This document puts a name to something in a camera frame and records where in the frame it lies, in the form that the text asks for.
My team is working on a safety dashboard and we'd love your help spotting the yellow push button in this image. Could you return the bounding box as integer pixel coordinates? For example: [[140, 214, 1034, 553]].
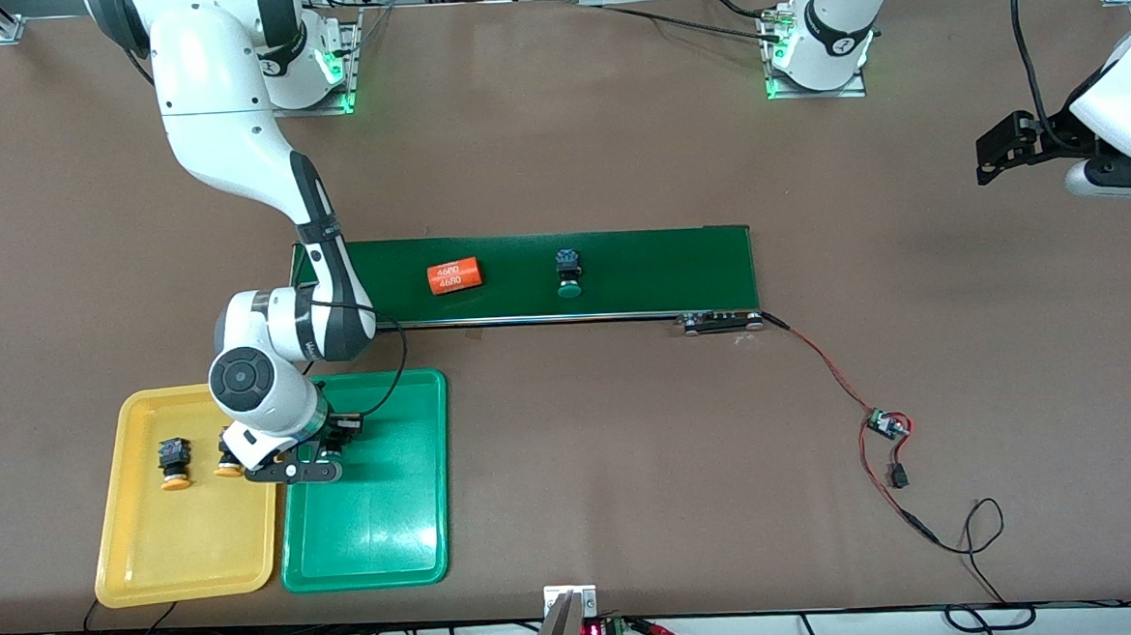
[[156, 436, 194, 494], [212, 433, 246, 480]]

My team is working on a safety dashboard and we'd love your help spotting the green plastic tray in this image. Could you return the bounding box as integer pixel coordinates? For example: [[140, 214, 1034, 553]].
[[271, 367, 458, 595]]

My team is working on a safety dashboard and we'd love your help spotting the yellow plastic tray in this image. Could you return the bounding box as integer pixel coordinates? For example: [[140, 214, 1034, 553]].
[[83, 376, 292, 611]]

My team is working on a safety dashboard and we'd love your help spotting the small circuit board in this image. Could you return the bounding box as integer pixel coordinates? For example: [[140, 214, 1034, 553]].
[[866, 406, 914, 441]]

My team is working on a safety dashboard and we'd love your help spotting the green belt conveyor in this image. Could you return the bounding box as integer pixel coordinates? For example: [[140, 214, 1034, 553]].
[[277, 217, 767, 359]]

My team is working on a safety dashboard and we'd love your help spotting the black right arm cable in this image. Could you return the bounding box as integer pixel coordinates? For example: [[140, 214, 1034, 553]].
[[313, 302, 413, 426]]

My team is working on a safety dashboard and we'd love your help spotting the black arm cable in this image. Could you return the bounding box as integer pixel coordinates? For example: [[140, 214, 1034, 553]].
[[313, 302, 413, 426], [1008, 0, 1052, 129]]

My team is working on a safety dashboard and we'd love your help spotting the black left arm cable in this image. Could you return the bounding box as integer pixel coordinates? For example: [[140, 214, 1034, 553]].
[[1008, 0, 1052, 129]]

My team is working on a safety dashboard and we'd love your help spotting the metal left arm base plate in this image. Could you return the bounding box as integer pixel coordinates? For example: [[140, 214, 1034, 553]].
[[757, 0, 873, 104]]

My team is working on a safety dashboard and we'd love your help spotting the red and black wire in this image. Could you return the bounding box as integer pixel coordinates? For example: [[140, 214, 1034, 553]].
[[762, 303, 942, 552]]

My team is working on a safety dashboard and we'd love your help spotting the silver metal bracket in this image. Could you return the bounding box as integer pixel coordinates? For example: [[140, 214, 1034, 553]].
[[543, 583, 599, 621]]

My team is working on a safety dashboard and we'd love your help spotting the long black cable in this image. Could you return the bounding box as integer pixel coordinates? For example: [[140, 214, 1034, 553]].
[[597, 0, 790, 55]]

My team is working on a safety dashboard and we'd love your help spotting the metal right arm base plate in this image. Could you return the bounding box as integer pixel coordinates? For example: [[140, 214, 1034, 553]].
[[249, 7, 369, 120]]

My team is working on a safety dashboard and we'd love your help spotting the thin black looped cable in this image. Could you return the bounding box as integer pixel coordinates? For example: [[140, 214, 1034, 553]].
[[909, 494, 1040, 635]]

